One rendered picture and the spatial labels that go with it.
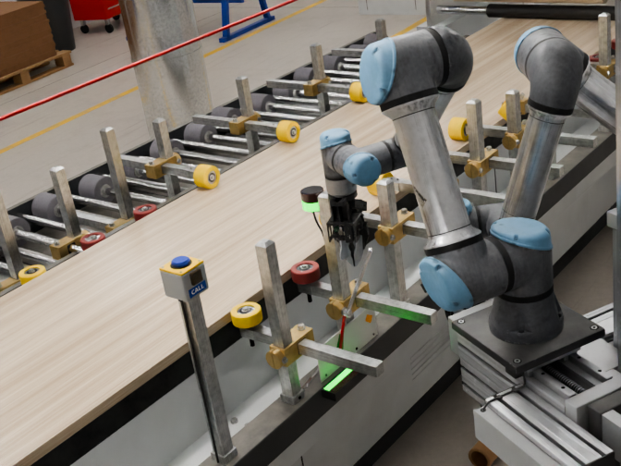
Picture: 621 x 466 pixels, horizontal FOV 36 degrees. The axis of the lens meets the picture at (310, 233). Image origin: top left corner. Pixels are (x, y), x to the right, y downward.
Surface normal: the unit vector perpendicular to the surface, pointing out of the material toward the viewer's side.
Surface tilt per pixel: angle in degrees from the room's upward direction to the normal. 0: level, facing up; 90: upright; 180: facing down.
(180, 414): 90
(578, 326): 0
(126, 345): 0
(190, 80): 90
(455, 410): 0
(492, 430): 90
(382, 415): 90
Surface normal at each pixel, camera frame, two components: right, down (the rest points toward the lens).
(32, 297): -0.14, -0.90
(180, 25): 0.70, 0.21
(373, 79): -0.93, 0.17
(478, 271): 0.32, -0.06
